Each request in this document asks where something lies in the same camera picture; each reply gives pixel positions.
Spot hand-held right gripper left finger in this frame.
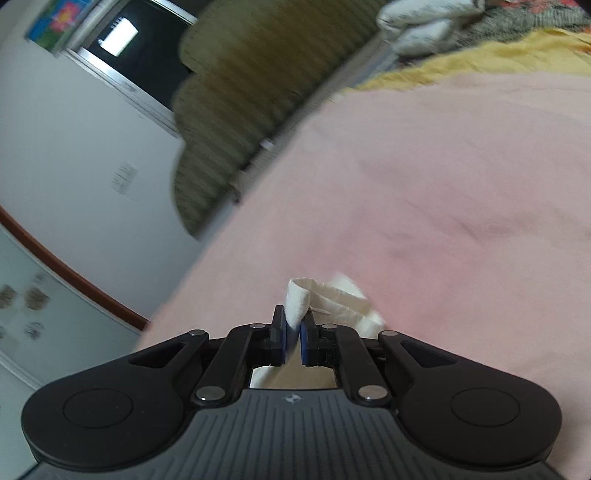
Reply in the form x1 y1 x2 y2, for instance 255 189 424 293
128 305 290 408

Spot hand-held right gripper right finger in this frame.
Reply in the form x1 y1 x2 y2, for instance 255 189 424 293
299 310 463 408

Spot white pants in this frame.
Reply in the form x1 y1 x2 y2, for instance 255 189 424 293
249 272 387 388

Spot pink bed blanket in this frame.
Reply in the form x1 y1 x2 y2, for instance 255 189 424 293
137 71 591 480

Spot brown wooden trim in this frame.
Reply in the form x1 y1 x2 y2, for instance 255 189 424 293
0 205 149 331

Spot white floral wardrobe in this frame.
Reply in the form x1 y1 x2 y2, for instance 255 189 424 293
0 226 145 393

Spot green padded headboard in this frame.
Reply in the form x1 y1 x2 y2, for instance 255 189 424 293
171 0 393 241

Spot window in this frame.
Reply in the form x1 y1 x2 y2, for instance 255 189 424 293
60 0 211 137

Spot white pillow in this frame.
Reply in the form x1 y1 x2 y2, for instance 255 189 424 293
375 0 486 57

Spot yellow cloth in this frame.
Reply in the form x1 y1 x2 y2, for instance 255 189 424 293
353 28 591 93

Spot patterned knitted cloth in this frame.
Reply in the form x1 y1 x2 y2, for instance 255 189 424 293
455 0 591 44

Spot paper note on wall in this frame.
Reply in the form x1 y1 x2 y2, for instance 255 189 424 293
110 162 140 201

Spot colourful wall poster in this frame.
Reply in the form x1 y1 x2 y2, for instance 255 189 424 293
25 0 101 52

